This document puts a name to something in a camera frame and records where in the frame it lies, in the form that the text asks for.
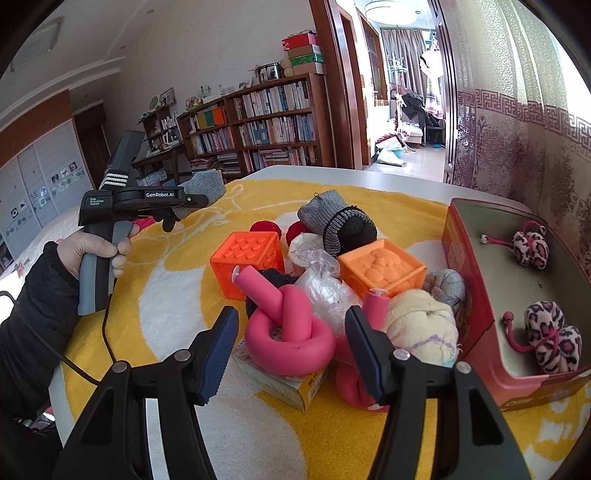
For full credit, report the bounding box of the light orange toy cube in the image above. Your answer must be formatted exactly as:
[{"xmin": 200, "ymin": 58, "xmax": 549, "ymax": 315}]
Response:
[{"xmin": 338, "ymin": 239, "xmax": 426, "ymax": 301}]

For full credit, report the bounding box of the pile of clothes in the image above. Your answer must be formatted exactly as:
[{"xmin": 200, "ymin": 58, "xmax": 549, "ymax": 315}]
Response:
[{"xmin": 396, "ymin": 89, "xmax": 445, "ymax": 136}]

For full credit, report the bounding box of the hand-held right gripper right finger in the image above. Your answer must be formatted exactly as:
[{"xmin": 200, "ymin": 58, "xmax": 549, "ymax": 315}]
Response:
[{"xmin": 344, "ymin": 305, "xmax": 532, "ymax": 480}]

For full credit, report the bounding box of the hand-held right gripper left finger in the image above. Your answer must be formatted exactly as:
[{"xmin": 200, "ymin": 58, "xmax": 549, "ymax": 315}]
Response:
[{"xmin": 52, "ymin": 305, "xmax": 240, "ymax": 480}]

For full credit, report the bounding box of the dark wooden shelf unit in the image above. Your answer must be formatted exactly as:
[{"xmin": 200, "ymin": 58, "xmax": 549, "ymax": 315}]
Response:
[{"xmin": 136, "ymin": 102, "xmax": 185, "ymax": 185}]

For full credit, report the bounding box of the black cable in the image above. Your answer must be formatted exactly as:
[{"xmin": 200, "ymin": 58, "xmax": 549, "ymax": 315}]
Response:
[{"xmin": 0, "ymin": 291, "xmax": 121, "ymax": 386}]

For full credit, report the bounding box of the yellow and white blanket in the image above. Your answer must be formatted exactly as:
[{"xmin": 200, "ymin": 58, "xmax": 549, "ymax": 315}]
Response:
[{"xmin": 62, "ymin": 178, "xmax": 591, "ymax": 480}]

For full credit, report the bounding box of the grey sock with black cuff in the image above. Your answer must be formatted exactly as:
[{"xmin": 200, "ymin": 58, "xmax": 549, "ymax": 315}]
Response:
[{"xmin": 298, "ymin": 190, "xmax": 377, "ymax": 257}]

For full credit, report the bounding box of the red cardboard box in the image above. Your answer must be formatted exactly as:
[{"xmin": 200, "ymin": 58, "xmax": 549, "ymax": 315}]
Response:
[{"xmin": 281, "ymin": 32, "xmax": 320, "ymax": 51}]

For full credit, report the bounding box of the cream pastel sock ball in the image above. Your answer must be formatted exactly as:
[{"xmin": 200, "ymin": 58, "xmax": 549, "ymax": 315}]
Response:
[{"xmin": 381, "ymin": 291, "xmax": 460, "ymax": 365}]

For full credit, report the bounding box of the dark orange toy cube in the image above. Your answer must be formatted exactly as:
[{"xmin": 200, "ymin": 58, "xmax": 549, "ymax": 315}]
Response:
[{"xmin": 210, "ymin": 231, "xmax": 283, "ymax": 302}]

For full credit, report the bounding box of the person's left hand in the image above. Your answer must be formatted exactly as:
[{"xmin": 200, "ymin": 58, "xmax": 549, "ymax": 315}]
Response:
[{"xmin": 56, "ymin": 223, "xmax": 140, "ymax": 280}]

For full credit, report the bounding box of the clear plastic bag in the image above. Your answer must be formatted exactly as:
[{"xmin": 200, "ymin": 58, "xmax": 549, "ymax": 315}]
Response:
[{"xmin": 288, "ymin": 233, "xmax": 363, "ymax": 335}]

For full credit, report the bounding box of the sliding door wardrobe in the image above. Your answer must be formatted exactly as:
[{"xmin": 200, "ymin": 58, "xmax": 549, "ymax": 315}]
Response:
[{"xmin": 0, "ymin": 90, "xmax": 114, "ymax": 273}]

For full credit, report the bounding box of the round ceiling lamp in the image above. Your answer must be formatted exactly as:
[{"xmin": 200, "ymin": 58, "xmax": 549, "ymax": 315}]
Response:
[{"xmin": 364, "ymin": 0, "xmax": 428, "ymax": 21}]

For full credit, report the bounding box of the white bag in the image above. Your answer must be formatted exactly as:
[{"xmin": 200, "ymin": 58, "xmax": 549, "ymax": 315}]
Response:
[{"xmin": 375, "ymin": 138, "xmax": 407, "ymax": 166}]

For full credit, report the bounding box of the dark pink knotted foam tube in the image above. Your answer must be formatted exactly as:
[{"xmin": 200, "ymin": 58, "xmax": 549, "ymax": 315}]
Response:
[{"xmin": 333, "ymin": 291, "xmax": 393, "ymax": 413}]

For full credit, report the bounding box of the grey knit glove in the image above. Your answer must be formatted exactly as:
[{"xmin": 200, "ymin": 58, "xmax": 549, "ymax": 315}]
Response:
[{"xmin": 173, "ymin": 168, "xmax": 227, "ymax": 220}]

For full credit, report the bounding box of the leopard print hair tie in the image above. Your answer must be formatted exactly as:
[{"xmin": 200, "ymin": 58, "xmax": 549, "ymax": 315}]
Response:
[
  {"xmin": 480, "ymin": 220, "xmax": 550, "ymax": 268},
  {"xmin": 502, "ymin": 301, "xmax": 583, "ymax": 376}
]

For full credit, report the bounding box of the patterned lace curtain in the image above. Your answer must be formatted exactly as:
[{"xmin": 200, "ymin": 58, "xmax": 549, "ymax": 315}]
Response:
[{"xmin": 443, "ymin": 0, "xmax": 591, "ymax": 220}]

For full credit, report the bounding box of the grey yarn ball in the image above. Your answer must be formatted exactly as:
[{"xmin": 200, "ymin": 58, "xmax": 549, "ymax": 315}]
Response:
[{"xmin": 422, "ymin": 269, "xmax": 466, "ymax": 319}]

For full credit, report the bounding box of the dark fuzzy sock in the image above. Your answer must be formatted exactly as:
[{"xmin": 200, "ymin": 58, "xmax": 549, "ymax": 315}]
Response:
[{"xmin": 245, "ymin": 269, "xmax": 296, "ymax": 319}]

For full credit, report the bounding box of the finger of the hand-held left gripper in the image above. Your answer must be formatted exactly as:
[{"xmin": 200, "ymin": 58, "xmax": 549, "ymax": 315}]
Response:
[{"xmin": 161, "ymin": 206, "xmax": 183, "ymax": 233}]

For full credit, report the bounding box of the person's left forearm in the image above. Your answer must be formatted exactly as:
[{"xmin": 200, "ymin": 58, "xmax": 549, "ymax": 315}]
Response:
[{"xmin": 0, "ymin": 242, "xmax": 83, "ymax": 422}]

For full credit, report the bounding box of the light pink knotted foam tube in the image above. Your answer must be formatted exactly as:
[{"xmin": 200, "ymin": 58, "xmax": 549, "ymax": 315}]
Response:
[{"xmin": 231, "ymin": 266, "xmax": 336, "ymax": 381}]

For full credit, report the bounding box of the wooden door frame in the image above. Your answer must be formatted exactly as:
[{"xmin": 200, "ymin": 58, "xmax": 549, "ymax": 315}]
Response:
[{"xmin": 309, "ymin": 0, "xmax": 458, "ymax": 185}]

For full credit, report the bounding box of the white and yellow cardboard box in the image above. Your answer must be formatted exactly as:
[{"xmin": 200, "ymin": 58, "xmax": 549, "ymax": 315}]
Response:
[{"xmin": 233, "ymin": 339, "xmax": 331, "ymax": 411}]

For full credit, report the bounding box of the wooden bookshelf with books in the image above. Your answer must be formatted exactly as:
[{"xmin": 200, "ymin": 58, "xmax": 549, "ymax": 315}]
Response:
[{"xmin": 178, "ymin": 73, "xmax": 335, "ymax": 178}]

